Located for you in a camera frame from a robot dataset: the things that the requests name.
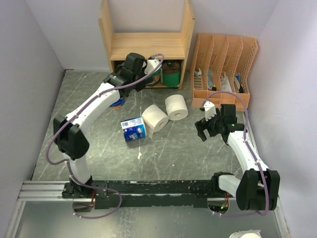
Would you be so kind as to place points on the wooden two-tier shelf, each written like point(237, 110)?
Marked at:
point(174, 45)

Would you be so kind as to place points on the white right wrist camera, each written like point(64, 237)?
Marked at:
point(210, 110)

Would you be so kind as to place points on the green brown roll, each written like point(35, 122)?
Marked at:
point(154, 79)
point(171, 73)

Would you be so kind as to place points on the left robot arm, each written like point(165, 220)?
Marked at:
point(69, 132)

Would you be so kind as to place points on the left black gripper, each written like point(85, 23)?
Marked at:
point(142, 83)

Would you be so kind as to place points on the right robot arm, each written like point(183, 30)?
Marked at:
point(259, 186)

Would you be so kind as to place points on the white roll bottom edge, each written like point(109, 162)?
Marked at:
point(246, 234)

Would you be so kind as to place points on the blue roll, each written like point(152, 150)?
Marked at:
point(133, 129)
point(119, 103)

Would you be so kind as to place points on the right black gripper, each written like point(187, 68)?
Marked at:
point(202, 124)

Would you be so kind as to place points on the white toilet roll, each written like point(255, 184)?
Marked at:
point(155, 119)
point(176, 107)

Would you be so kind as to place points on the black mounting base plate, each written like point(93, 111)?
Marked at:
point(158, 193)

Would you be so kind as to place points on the orange plastic file organizer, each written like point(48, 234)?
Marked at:
point(220, 69)

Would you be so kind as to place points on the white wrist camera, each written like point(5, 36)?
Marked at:
point(151, 65)
point(210, 110)

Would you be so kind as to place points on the blue wrapped roll lying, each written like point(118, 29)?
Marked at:
point(133, 129)

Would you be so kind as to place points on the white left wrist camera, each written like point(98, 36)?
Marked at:
point(151, 65)

